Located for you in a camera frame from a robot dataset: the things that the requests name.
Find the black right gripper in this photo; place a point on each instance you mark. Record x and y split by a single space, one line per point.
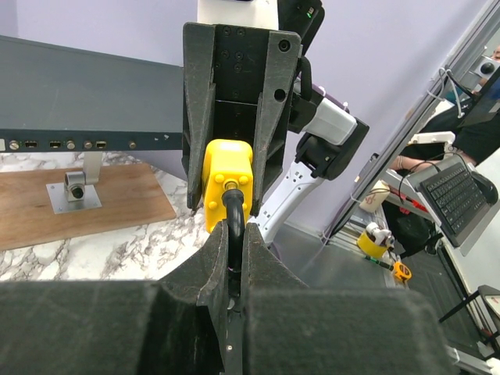
243 58

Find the wooden board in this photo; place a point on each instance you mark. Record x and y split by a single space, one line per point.
35 208

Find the black keyboard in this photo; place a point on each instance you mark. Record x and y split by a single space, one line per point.
456 200

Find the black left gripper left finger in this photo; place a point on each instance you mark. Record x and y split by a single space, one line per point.
175 325

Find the dark network switch box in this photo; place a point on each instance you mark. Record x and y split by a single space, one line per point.
60 99

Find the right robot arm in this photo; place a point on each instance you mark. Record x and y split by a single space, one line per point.
322 135

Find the metal bracket stand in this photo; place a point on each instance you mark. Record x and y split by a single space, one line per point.
77 191

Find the yellow tape measure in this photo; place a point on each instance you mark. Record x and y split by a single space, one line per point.
401 272

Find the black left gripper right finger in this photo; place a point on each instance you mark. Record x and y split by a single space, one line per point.
291 328

